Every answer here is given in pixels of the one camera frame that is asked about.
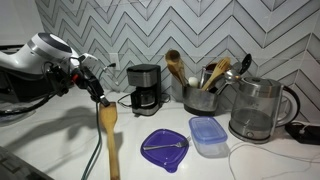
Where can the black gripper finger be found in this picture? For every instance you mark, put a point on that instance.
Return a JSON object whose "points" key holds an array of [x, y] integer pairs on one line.
{"points": [[96, 95], [105, 101]]}

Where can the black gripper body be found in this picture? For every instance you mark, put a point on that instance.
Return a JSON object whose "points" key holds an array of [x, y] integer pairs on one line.
{"points": [[85, 80]]}

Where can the plain wooden spatula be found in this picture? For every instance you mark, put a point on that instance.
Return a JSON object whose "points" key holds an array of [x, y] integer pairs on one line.
{"points": [[111, 140]]}

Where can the silver utensil bucket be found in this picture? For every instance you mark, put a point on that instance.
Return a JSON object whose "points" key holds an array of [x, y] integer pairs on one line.
{"points": [[200, 100]]}

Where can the slotted wooden spatula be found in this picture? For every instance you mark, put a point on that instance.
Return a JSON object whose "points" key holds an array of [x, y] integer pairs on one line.
{"points": [[218, 70]]}

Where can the black silver coffee maker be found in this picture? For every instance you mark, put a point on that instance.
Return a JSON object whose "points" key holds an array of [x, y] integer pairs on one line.
{"points": [[144, 88]]}

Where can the black microwave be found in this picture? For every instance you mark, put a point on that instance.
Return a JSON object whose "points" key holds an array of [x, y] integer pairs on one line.
{"points": [[23, 88]]}

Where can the metal fork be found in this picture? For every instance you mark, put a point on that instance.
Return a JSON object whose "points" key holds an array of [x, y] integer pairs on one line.
{"points": [[163, 146]]}

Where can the small wooden spoon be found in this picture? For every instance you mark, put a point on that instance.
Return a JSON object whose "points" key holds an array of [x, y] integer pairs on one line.
{"points": [[175, 71]]}

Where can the purple plastic lid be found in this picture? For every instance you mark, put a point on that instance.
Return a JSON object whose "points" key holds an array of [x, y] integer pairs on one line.
{"points": [[165, 155]]}

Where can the large round wooden spoon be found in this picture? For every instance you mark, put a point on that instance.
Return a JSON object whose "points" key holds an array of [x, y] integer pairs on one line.
{"points": [[173, 56]]}

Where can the blue glass plate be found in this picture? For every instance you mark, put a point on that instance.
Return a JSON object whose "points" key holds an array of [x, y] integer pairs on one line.
{"points": [[10, 117]]}

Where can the clear container blue lid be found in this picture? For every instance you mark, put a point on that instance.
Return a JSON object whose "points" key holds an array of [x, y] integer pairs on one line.
{"points": [[207, 131]]}

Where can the dark stove edge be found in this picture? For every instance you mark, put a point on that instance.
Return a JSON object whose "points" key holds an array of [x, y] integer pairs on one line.
{"points": [[16, 166]]}

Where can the dark copper ladle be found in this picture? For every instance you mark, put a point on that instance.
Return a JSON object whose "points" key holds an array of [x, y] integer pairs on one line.
{"points": [[210, 67]]}

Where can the shiny metal ladle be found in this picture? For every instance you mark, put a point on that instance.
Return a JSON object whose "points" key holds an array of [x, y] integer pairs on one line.
{"points": [[231, 76]]}

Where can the black perforated spoon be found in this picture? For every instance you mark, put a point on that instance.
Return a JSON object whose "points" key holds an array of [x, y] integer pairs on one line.
{"points": [[246, 62]]}

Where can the glass steel electric kettle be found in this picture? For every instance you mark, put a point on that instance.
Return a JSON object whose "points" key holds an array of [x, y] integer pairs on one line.
{"points": [[255, 106]]}

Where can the black power adapter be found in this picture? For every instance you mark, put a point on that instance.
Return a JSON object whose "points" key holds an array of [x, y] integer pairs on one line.
{"points": [[305, 135]]}

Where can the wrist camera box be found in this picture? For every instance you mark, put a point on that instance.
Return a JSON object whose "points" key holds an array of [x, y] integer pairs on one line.
{"points": [[88, 58]]}

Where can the white wall outlet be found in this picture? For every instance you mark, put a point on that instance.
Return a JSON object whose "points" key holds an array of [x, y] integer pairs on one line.
{"points": [[114, 58]]}

